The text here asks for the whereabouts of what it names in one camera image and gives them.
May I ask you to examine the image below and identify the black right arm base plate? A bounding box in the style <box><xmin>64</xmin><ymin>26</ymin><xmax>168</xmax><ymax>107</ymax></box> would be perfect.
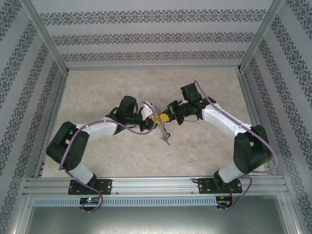
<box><xmin>197</xmin><ymin>177</ymin><xmax>243</xmax><ymax>195</ymax></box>

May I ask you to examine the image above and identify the left circuit board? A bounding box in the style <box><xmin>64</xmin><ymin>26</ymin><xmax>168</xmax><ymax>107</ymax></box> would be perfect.
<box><xmin>79</xmin><ymin>197</ymin><xmax>100</xmax><ymax>205</ymax></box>

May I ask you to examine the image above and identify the right circuit board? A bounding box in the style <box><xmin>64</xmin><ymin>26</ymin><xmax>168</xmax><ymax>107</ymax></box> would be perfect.
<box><xmin>216</xmin><ymin>196</ymin><xmax>234</xmax><ymax>207</ymax></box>

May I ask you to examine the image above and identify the metal keyring holder with rings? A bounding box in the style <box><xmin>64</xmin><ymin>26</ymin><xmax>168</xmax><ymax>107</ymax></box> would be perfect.
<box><xmin>156</xmin><ymin>111</ymin><xmax>172</xmax><ymax>146</ymax></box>

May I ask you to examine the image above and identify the grey slotted cable duct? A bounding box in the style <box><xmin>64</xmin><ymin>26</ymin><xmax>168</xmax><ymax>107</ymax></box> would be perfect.
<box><xmin>33</xmin><ymin>196</ymin><xmax>218</xmax><ymax>208</ymax></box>

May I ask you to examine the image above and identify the aluminium corner post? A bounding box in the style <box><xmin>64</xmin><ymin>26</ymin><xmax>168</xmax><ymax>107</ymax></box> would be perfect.
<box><xmin>20</xmin><ymin>0</ymin><xmax>69</xmax><ymax>75</ymax></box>
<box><xmin>236</xmin><ymin>0</ymin><xmax>286</xmax><ymax>73</ymax></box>

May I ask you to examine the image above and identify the circuit board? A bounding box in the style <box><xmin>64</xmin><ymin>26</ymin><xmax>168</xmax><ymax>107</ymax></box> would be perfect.
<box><xmin>79</xmin><ymin>197</ymin><xmax>100</xmax><ymax>205</ymax></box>
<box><xmin>216</xmin><ymin>196</ymin><xmax>234</xmax><ymax>207</ymax></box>

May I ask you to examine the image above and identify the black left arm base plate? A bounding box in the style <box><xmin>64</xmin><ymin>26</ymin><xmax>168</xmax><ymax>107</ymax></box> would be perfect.
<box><xmin>68</xmin><ymin>179</ymin><xmax>113</xmax><ymax>195</ymax></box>

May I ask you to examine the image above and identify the aluminium right side rail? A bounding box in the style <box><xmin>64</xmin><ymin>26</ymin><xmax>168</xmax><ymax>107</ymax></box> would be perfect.
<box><xmin>237</xmin><ymin>72</ymin><xmax>277</xmax><ymax>176</ymax></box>

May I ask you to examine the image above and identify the aluminium right corner post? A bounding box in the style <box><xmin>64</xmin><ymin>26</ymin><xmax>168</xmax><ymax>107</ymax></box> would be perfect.
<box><xmin>236</xmin><ymin>0</ymin><xmax>286</xmax><ymax>73</ymax></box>

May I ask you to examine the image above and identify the aluminium left side rail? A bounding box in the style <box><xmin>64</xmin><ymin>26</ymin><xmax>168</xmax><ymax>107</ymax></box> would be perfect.
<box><xmin>33</xmin><ymin>72</ymin><xmax>69</xmax><ymax>178</ymax></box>

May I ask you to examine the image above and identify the steel sheet panel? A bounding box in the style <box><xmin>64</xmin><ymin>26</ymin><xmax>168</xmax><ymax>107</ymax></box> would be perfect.
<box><xmin>23</xmin><ymin>206</ymin><xmax>300</xmax><ymax>234</ymax></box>

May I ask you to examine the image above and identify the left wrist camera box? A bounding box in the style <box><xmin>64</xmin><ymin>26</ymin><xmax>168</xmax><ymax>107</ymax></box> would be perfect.
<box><xmin>141</xmin><ymin>102</ymin><xmax>157</xmax><ymax>120</ymax></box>

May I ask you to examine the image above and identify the aluminium left front post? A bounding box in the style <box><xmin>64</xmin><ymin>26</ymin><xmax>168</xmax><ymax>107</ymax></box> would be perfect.
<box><xmin>9</xmin><ymin>192</ymin><xmax>34</xmax><ymax>234</ymax></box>

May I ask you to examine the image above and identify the aluminium back frame rail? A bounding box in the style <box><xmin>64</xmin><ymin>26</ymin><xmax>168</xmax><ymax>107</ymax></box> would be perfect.
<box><xmin>66</xmin><ymin>63</ymin><xmax>242</xmax><ymax>71</ymax></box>

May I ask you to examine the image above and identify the aluminium left corner post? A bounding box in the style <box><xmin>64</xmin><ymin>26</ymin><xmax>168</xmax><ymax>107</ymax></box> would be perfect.
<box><xmin>20</xmin><ymin>0</ymin><xmax>69</xmax><ymax>75</ymax></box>

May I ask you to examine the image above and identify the aluminium mounting rail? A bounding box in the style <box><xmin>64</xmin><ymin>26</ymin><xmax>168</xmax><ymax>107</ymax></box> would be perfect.
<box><xmin>23</xmin><ymin>175</ymin><xmax>290</xmax><ymax>195</ymax></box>

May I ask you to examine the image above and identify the aluminium right front post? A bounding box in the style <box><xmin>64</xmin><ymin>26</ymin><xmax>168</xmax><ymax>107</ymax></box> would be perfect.
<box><xmin>277</xmin><ymin>194</ymin><xmax>304</xmax><ymax>234</ymax></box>

